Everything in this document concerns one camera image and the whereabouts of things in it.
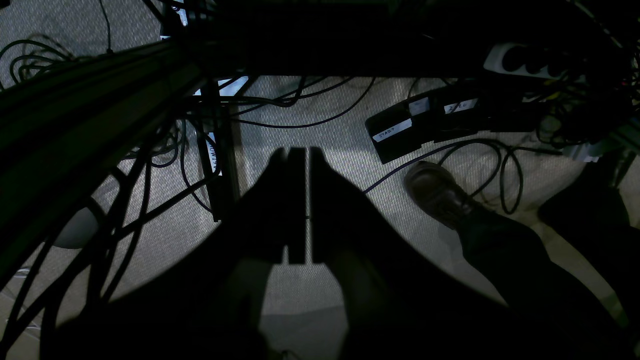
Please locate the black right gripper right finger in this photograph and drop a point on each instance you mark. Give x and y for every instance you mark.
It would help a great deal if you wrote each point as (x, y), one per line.
(400, 306)

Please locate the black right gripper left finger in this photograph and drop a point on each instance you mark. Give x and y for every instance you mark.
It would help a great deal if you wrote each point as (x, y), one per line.
(207, 306)

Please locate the brown leather shoe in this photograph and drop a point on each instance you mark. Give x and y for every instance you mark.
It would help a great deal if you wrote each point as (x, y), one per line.
(435, 191)

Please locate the dark trouser leg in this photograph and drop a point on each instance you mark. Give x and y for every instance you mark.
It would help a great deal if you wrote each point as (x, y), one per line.
(513, 258)

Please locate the black table leg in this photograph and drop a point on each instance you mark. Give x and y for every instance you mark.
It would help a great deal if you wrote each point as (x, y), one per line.
(216, 149)

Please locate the white power strip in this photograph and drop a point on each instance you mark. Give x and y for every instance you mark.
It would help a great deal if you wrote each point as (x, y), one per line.
(517, 59)

